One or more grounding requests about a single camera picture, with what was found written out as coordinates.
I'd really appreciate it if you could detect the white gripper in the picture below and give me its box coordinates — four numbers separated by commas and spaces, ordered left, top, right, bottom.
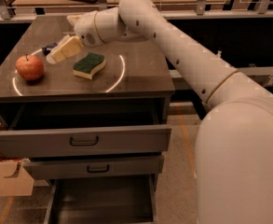
46, 11, 103, 64

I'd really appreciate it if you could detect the red apple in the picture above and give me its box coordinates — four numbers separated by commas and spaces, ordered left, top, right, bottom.
15, 54, 44, 81

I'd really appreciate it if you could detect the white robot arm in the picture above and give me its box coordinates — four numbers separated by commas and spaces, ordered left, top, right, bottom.
48, 0, 273, 224

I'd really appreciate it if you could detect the grey drawer cabinet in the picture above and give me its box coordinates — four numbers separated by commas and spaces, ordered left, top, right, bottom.
0, 13, 175, 224

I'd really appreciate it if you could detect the grey top drawer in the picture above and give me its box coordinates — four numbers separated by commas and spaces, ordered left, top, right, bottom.
0, 99, 171, 158

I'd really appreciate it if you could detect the grey drawer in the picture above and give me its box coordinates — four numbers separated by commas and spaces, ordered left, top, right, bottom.
44, 175, 157, 224
23, 155, 164, 180
0, 99, 171, 158

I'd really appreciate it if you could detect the grey middle drawer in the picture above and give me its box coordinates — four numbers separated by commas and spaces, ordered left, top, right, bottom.
23, 155, 164, 180

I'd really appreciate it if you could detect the grey bottom drawer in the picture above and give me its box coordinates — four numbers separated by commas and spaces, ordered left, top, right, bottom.
44, 175, 157, 224

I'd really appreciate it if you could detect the dark snack bar wrapper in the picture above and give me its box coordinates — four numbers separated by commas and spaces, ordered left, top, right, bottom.
42, 42, 58, 55

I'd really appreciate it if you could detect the green and yellow sponge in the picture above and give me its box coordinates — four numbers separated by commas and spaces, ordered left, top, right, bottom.
73, 52, 105, 80

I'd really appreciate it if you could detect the cardboard box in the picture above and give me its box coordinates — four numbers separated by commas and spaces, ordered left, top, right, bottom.
0, 120, 34, 198

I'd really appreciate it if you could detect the grey metal rail shelf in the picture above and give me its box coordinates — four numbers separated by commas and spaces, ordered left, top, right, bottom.
170, 66, 273, 91

